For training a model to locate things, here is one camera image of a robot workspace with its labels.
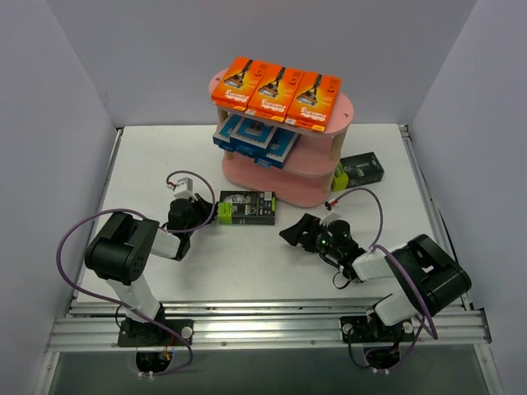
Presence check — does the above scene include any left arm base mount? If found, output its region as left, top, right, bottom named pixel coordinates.
left=117, top=318, right=184, bottom=374

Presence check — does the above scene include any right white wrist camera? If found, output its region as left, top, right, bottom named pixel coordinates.
left=320, top=199, right=342, bottom=225

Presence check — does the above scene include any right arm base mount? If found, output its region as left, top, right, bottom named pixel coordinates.
left=339, top=315, right=416, bottom=374

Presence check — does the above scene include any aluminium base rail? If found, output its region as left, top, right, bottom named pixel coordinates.
left=46, top=299, right=492, bottom=352

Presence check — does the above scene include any blue razor box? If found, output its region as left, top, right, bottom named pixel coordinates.
left=212, top=114, right=242, bottom=152
left=254, top=128, right=300, bottom=169
left=230, top=118, right=277, bottom=157

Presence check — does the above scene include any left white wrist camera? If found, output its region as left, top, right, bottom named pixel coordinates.
left=166, top=177, right=195, bottom=200

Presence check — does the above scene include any pink three-tier shelf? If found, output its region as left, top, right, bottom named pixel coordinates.
left=222, top=91, right=354, bottom=208

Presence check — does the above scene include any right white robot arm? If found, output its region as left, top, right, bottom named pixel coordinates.
left=279, top=214, right=472, bottom=340

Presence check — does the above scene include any black green razor box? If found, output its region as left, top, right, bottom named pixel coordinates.
left=331, top=151, right=385, bottom=192
left=217, top=191, right=277, bottom=225

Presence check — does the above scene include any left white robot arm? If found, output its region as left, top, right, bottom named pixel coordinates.
left=85, top=194, right=217, bottom=345

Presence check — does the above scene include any small orange razor box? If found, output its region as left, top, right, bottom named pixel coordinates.
left=284, top=72, right=341, bottom=132

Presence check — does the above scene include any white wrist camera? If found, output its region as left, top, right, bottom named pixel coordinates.
left=166, top=177, right=195, bottom=200
left=320, top=199, right=342, bottom=225

